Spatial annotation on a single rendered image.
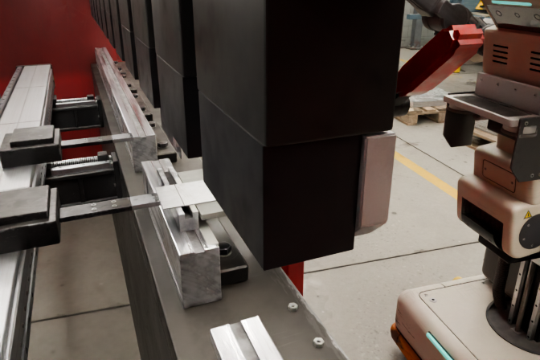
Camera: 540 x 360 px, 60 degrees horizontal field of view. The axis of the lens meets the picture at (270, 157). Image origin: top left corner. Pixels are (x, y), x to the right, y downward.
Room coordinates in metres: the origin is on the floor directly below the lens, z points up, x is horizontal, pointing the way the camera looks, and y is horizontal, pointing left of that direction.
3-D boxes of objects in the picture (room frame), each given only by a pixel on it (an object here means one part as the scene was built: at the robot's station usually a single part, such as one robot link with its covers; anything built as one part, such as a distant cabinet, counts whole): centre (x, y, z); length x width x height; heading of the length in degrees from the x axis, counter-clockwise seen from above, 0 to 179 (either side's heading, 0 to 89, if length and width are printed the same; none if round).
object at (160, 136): (1.29, 0.33, 0.89); 0.30 x 0.05 x 0.03; 22
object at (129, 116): (1.88, 0.63, 0.92); 1.67 x 0.06 x 0.10; 22
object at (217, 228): (0.77, 0.12, 0.89); 0.30 x 0.05 x 0.03; 22
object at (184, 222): (0.73, 0.16, 0.99); 0.20 x 0.03 x 0.03; 22
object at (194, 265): (0.76, 0.18, 0.92); 0.39 x 0.06 x 0.10; 22
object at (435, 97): (4.98, -1.56, 0.17); 0.99 x 0.63 x 0.05; 14
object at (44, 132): (0.96, 0.43, 1.01); 0.26 x 0.12 x 0.05; 112
